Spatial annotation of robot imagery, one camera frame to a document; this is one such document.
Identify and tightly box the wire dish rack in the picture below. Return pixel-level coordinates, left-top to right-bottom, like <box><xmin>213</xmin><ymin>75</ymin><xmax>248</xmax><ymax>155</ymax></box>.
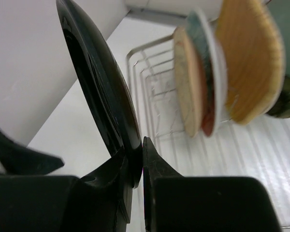
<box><xmin>126</xmin><ymin>35</ymin><xmax>290</xmax><ymax>232</ymax></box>

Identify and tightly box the light blue flower plate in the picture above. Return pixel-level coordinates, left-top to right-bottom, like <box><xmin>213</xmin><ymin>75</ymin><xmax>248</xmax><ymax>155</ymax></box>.
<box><xmin>267</xmin><ymin>0</ymin><xmax>290</xmax><ymax>118</ymax></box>

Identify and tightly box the red and teal plate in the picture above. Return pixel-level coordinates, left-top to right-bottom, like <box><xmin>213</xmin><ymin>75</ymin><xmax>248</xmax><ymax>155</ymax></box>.
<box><xmin>186</xmin><ymin>7</ymin><xmax>228</xmax><ymax>137</ymax></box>

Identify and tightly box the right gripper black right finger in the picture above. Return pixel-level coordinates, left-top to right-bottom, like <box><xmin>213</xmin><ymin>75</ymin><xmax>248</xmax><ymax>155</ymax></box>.
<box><xmin>143</xmin><ymin>137</ymin><xmax>281</xmax><ymax>232</ymax></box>

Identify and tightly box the beige floral plate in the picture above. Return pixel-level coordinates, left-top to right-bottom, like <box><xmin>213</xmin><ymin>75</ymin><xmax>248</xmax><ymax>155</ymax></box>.
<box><xmin>173</xmin><ymin>27</ymin><xmax>207</xmax><ymax>138</ymax></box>

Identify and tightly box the black round plate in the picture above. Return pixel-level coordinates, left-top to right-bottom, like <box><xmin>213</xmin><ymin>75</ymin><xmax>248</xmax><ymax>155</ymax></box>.
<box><xmin>56</xmin><ymin>0</ymin><xmax>142</xmax><ymax>188</ymax></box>

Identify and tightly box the orange woven oval plate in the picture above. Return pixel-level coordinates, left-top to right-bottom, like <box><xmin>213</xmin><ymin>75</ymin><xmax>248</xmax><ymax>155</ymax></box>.
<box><xmin>216</xmin><ymin>0</ymin><xmax>286</xmax><ymax>125</ymax></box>

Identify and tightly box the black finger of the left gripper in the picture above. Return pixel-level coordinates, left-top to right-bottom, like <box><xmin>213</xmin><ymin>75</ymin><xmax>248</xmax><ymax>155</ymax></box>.
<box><xmin>0</xmin><ymin>130</ymin><xmax>64</xmax><ymax>174</ymax></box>

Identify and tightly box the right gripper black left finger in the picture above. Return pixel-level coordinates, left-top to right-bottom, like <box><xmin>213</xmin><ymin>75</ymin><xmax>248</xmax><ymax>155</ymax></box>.
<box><xmin>0</xmin><ymin>149</ymin><xmax>133</xmax><ymax>232</ymax></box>

